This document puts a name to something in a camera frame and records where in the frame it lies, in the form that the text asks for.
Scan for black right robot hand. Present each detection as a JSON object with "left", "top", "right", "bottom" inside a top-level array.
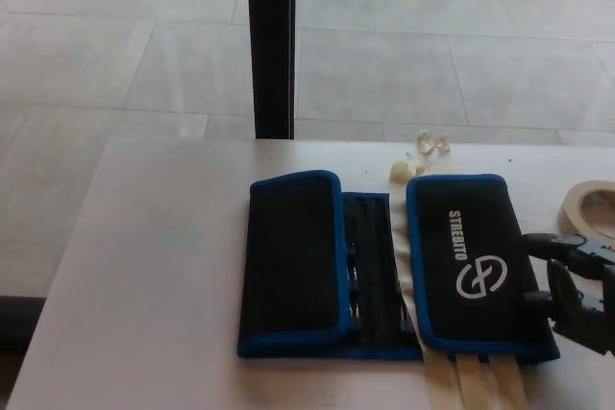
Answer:
[{"left": 516, "top": 231, "right": 615, "bottom": 358}]

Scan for black blue-trimmed toolkit pouch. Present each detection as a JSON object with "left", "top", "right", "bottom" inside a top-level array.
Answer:
[{"left": 235, "top": 169, "right": 562, "bottom": 364}]

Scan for beige masking tape roll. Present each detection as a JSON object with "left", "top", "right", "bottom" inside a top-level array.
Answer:
[{"left": 560, "top": 179, "right": 615, "bottom": 244}]

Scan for black vertical window post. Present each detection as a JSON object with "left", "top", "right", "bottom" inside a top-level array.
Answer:
[{"left": 244, "top": 0, "right": 297, "bottom": 140}]

